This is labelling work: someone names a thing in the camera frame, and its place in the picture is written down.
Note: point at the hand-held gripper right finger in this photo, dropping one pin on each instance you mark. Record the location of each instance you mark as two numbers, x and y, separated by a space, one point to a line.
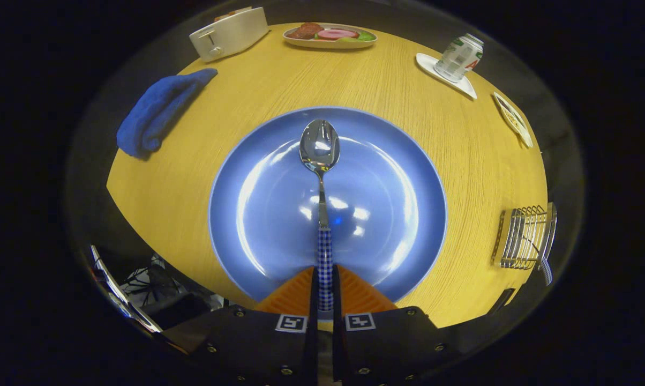
392 343

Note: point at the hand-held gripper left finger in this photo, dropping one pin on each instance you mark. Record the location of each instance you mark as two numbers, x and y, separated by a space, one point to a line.
258 343

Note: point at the blue round plate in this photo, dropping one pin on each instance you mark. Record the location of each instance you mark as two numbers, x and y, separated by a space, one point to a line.
387 214

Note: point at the shiny metal edge strip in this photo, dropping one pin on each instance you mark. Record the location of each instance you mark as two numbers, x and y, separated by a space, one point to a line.
124 300

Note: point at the blue folded cloth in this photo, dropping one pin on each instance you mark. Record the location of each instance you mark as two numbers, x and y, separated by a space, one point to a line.
151 112

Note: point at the white divided bean dish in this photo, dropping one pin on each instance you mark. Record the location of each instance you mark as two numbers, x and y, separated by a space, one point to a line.
512 119

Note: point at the white square coaster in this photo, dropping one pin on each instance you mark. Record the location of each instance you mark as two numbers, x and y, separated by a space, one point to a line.
464 86

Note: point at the white drink bottle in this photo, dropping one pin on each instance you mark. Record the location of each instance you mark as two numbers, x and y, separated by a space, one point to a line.
458 58

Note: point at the white food plate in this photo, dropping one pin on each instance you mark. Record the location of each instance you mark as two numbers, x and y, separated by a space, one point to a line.
328 44

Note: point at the green lettuce leaf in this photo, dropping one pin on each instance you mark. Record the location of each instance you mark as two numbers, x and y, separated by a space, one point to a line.
364 37

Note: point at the white toaster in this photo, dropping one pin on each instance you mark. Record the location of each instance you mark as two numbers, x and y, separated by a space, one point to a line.
237 35

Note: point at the pink ham slice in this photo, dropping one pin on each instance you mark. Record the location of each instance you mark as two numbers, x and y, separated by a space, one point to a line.
336 34

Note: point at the brown meat piece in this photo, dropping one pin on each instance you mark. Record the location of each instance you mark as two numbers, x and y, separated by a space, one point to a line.
304 31

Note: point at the toast slice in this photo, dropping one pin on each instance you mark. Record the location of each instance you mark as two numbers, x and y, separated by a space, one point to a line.
225 16
242 10

